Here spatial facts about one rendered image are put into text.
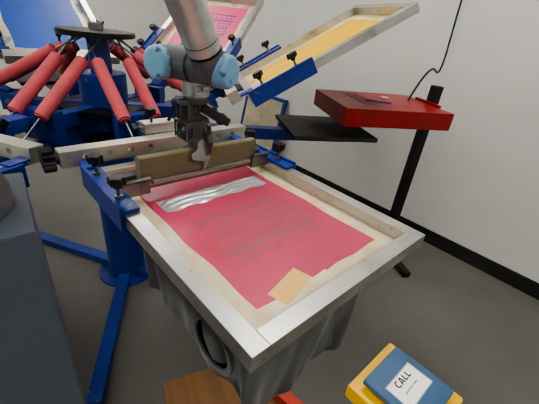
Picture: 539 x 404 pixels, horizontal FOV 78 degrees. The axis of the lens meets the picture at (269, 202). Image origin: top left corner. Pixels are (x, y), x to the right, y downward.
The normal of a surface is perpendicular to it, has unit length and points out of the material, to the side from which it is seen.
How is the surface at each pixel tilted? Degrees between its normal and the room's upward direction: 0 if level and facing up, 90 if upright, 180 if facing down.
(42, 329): 90
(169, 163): 90
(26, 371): 90
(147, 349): 0
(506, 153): 90
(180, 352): 0
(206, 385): 0
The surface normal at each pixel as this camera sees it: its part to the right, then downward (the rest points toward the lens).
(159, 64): -0.47, 0.38
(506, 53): -0.74, 0.25
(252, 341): 0.11, -0.87
